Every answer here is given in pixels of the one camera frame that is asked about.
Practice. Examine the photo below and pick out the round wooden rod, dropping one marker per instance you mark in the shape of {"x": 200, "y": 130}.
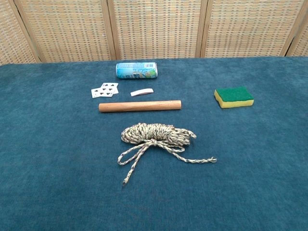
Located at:
{"x": 139, "y": 106}

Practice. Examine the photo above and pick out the white curved flat piece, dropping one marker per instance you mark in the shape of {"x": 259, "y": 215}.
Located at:
{"x": 142, "y": 92}

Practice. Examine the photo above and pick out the light blue drink can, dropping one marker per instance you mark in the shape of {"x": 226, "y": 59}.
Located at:
{"x": 136, "y": 70}

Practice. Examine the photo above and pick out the clubs playing card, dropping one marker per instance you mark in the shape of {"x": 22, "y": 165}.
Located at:
{"x": 110, "y": 85}
{"x": 99, "y": 93}

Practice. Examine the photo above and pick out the yellow green scouring sponge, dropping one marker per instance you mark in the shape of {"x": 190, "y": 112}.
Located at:
{"x": 234, "y": 96}

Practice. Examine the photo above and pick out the woven rattan screen panel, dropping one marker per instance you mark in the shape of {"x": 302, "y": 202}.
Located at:
{"x": 157, "y": 29}
{"x": 69, "y": 29}
{"x": 12, "y": 36}
{"x": 300, "y": 43}
{"x": 250, "y": 29}

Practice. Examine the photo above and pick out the blue velvet table cloth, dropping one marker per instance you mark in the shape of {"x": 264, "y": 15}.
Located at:
{"x": 60, "y": 144}

